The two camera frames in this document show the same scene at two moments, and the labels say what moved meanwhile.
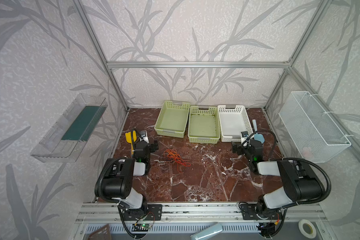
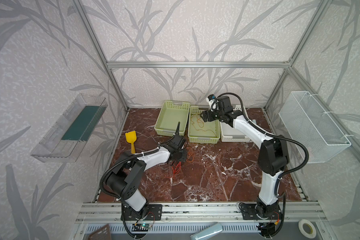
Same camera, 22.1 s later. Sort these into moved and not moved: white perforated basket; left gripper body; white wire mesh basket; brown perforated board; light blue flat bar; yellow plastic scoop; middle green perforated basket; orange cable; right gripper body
Moved: right gripper body; orange cable; left gripper body
Not moved: brown perforated board; white perforated basket; middle green perforated basket; yellow plastic scoop; light blue flat bar; white wire mesh basket
